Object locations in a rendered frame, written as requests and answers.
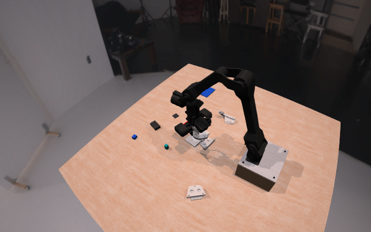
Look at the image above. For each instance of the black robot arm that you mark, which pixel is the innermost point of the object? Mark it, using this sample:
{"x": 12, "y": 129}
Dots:
{"x": 243, "y": 85}

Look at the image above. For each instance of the blue flat rectangular plate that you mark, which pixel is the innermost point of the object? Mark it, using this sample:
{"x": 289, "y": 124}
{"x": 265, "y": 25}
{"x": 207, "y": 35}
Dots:
{"x": 208, "y": 92}

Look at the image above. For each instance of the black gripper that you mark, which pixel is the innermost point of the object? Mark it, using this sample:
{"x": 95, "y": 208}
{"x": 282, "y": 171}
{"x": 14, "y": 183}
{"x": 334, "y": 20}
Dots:
{"x": 184, "y": 129}

